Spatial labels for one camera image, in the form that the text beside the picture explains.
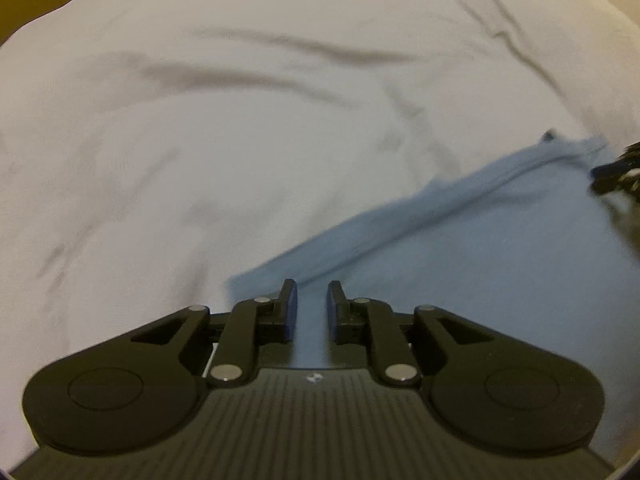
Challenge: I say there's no light blue garment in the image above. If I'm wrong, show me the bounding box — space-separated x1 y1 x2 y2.
228 132 639 462

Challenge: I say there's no white bed sheet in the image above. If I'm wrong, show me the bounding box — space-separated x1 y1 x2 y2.
1 0 639 467

